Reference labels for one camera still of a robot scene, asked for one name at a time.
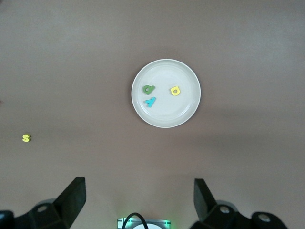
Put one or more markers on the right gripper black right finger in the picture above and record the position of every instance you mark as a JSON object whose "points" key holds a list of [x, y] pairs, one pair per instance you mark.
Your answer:
{"points": [[205, 207]]}

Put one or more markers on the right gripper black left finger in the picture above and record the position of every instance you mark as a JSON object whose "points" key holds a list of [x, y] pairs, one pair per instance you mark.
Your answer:
{"points": [[69, 205]]}

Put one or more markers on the teal letter y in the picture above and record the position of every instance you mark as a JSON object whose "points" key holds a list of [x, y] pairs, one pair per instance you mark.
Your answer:
{"points": [[150, 102]]}

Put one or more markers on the yellow letter d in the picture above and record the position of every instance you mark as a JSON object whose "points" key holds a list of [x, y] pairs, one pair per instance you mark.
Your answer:
{"points": [[172, 91]]}

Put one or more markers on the green letter p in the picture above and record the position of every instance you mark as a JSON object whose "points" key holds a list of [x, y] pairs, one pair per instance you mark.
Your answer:
{"points": [[152, 87]]}

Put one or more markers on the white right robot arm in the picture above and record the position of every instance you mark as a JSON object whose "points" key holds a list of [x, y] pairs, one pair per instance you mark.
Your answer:
{"points": [[140, 227]]}

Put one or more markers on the yellow letter s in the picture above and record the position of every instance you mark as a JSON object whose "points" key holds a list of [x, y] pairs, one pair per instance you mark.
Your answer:
{"points": [[26, 138]]}

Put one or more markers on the beige brown plate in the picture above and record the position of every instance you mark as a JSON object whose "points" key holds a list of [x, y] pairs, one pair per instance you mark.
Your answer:
{"points": [[166, 112]]}

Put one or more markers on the brown table cover sheet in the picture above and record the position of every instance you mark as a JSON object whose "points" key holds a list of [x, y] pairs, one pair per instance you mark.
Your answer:
{"points": [[71, 59]]}

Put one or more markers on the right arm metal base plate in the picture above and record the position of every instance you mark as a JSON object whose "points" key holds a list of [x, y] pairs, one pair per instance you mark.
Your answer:
{"points": [[121, 223]]}

